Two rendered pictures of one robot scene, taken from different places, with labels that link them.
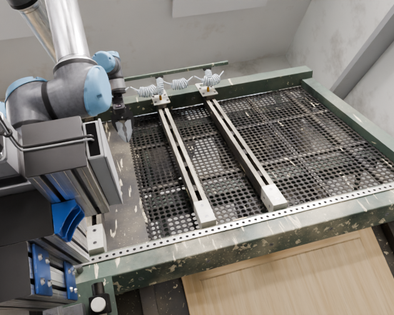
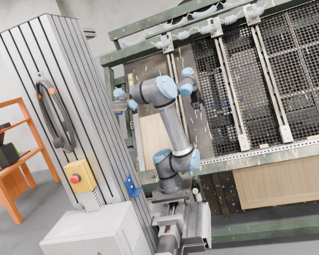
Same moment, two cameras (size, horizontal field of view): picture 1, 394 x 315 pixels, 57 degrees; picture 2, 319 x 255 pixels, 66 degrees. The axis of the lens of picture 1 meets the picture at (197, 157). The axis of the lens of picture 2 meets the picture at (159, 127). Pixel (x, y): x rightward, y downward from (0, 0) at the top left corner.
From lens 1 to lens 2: 120 cm
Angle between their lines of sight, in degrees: 45
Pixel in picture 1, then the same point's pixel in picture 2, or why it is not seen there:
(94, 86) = (194, 168)
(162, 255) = (221, 167)
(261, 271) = not seen: hidden behind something
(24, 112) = (164, 174)
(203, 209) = (243, 141)
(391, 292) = not seen: outside the picture
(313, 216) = (307, 151)
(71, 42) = (179, 144)
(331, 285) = (311, 167)
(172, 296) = not seen: hidden behind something
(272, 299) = (276, 171)
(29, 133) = (185, 241)
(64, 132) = (196, 241)
